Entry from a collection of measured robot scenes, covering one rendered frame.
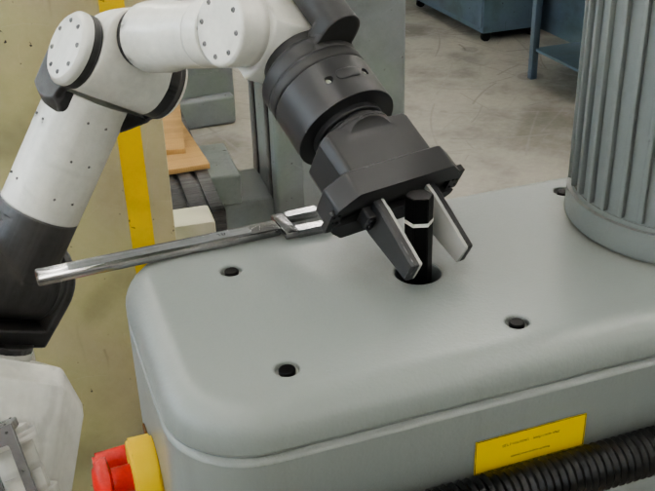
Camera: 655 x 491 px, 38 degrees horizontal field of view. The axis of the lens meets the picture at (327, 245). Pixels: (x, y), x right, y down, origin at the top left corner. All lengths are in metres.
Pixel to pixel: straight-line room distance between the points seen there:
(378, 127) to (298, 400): 0.24
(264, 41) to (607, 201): 0.30
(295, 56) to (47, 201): 0.39
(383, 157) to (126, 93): 0.37
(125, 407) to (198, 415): 2.25
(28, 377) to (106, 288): 1.56
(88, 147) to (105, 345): 1.72
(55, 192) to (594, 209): 0.57
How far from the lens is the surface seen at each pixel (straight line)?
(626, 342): 0.71
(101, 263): 0.78
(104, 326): 2.71
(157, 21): 0.95
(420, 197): 0.72
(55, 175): 1.06
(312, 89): 0.76
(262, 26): 0.80
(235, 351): 0.66
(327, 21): 0.77
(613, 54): 0.76
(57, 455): 1.12
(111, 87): 1.02
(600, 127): 0.78
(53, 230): 1.08
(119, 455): 0.88
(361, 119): 0.75
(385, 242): 0.72
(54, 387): 1.11
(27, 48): 2.39
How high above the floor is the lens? 2.26
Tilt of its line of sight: 28 degrees down
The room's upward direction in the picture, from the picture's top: 2 degrees counter-clockwise
